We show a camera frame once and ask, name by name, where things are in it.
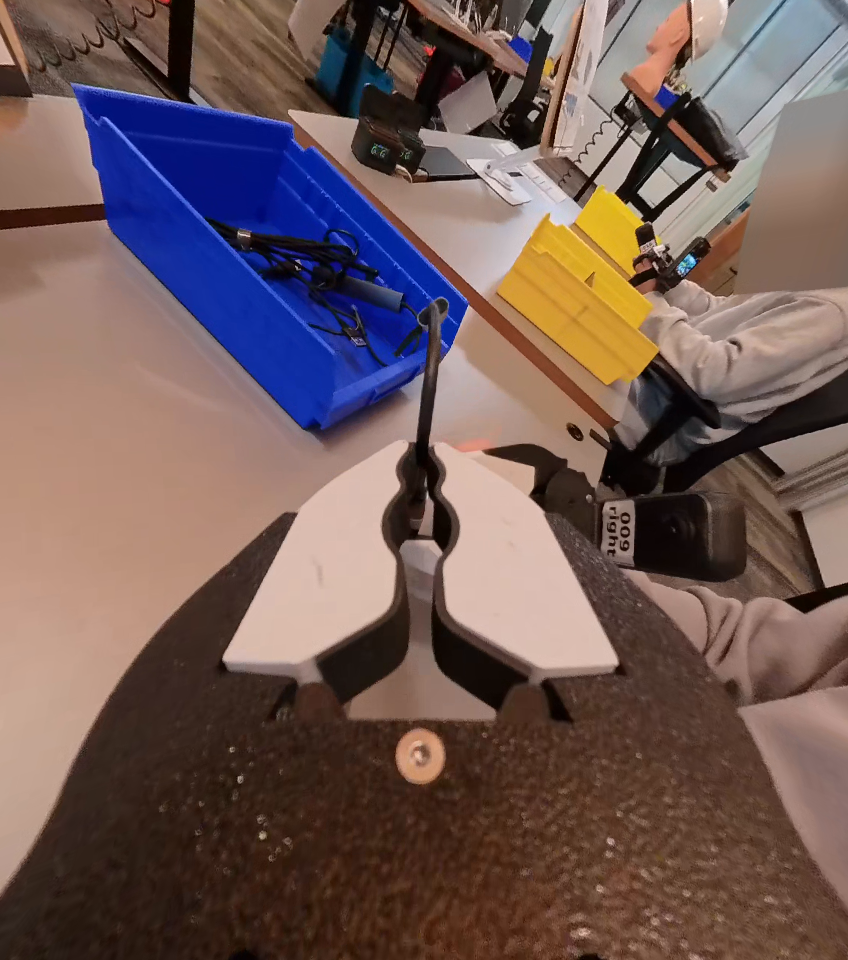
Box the person's beige sweater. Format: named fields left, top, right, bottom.
left=739, top=675, right=848, bottom=960

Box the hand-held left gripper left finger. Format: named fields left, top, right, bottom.
left=221, top=439, right=413, bottom=706

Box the yellow plastic bin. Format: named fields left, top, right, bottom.
left=496, top=213, right=661, bottom=386
left=572, top=185, right=666, bottom=260

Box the teal storage box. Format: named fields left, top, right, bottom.
left=317, top=28, right=396, bottom=119

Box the black braided angled-plug cable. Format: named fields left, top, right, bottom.
left=262, top=251, right=428, bottom=363

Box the dark laptop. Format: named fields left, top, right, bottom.
left=416, top=144, right=479, bottom=183

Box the person's right forearm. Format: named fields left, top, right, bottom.
left=622, top=570, right=848, bottom=710

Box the orange-plug black cable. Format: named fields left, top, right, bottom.
left=403, top=297, right=451, bottom=537

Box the grey wood-edged table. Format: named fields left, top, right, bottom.
left=289, top=108, right=631, bottom=430

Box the mannequin head with helmet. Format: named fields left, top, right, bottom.
left=645, top=0, right=731, bottom=85

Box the grey desk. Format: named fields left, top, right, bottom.
left=0, top=90, right=620, bottom=960

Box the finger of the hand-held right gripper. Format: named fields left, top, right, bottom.
left=491, top=452, right=545, bottom=498
left=400, top=538, right=443, bottom=601

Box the black office chair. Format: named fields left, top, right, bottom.
left=602, top=322, right=848, bottom=496

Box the black battery charger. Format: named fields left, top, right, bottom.
left=394, top=127, right=429, bottom=179
left=351, top=112, right=402, bottom=172

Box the blue plastic bin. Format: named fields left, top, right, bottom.
left=73, top=82, right=470, bottom=432

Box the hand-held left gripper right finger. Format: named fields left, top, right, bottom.
left=430, top=441, right=621, bottom=710

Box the white document stand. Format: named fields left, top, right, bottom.
left=466, top=0, right=614, bottom=205

